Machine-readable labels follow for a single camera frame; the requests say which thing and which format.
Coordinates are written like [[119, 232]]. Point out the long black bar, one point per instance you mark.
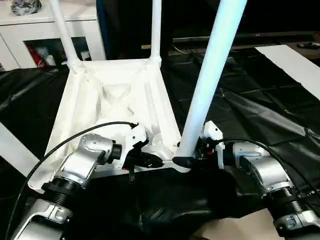
[[275, 34]]

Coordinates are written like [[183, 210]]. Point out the black work mat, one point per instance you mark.
[[250, 112]]

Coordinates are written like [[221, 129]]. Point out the small yellow label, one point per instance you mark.
[[146, 46]]

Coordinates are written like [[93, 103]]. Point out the white plastic table leg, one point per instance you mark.
[[15, 150], [156, 30], [212, 62], [63, 32]]

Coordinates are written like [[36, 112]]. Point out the white glass-door cabinet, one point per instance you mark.
[[87, 30]]

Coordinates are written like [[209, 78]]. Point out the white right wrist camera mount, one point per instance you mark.
[[212, 130]]

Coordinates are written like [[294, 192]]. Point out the red packet behind glass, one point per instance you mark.
[[40, 61]]

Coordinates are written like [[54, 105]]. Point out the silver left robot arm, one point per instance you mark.
[[85, 160]]

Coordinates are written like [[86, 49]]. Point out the white jar behind glass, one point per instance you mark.
[[85, 55]]

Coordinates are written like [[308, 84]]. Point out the flat white sheet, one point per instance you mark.
[[287, 62]]

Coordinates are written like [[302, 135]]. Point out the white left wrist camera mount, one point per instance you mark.
[[135, 136]]

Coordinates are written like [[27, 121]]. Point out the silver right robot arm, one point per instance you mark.
[[262, 165]]

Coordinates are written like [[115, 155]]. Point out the white plastic table top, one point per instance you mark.
[[112, 75]]

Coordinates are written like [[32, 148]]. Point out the white bottle behind glass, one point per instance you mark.
[[51, 60]]

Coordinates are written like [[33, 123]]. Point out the patterned bowl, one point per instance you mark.
[[25, 6]]

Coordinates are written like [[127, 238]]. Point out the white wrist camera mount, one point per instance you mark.
[[212, 130], [135, 136]]

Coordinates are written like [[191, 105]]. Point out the black remote control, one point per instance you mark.
[[310, 45]]

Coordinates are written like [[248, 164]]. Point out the dark blue upright post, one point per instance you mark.
[[103, 30]]

